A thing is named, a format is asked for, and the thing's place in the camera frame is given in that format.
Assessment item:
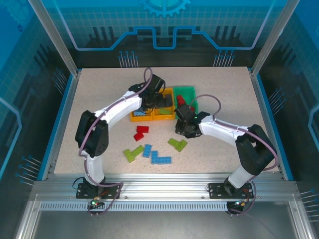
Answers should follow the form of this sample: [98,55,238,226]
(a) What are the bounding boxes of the aluminium frame post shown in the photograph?
[27,0,82,77]
[250,0,299,78]

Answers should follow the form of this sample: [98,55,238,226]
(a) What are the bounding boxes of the slotted white cable duct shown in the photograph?
[39,201,230,212]

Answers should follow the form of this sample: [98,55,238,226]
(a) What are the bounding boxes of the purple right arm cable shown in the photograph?
[188,94,279,200]

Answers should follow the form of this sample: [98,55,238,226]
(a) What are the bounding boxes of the aluminium side rail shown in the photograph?
[41,71,82,181]
[249,69,294,181]

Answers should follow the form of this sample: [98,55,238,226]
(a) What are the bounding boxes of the yellow plastic bin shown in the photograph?
[130,104,154,122]
[152,87,176,121]

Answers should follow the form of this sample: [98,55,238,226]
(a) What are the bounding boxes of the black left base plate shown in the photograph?
[76,182,122,200]

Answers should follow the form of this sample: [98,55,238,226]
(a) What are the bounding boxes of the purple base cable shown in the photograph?
[87,182,125,216]
[225,180,258,217]

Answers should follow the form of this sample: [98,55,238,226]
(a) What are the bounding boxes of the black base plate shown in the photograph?
[208,182,252,200]
[76,182,122,200]

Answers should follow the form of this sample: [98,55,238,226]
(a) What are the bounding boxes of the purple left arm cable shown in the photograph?
[78,67,153,180]

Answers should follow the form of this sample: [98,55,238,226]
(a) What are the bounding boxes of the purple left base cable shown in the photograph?
[87,182,125,216]

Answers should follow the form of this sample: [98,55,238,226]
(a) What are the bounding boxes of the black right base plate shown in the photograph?
[208,182,252,200]

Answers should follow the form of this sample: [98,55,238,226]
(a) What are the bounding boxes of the aluminium mounting rail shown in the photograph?
[32,173,301,203]

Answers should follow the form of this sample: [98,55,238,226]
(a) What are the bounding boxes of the green plastic bin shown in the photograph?
[173,86,200,120]

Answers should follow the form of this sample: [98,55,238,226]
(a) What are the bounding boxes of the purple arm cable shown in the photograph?
[78,67,153,180]
[188,94,279,200]

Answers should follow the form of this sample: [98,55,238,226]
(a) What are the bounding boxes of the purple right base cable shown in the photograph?
[225,180,258,217]

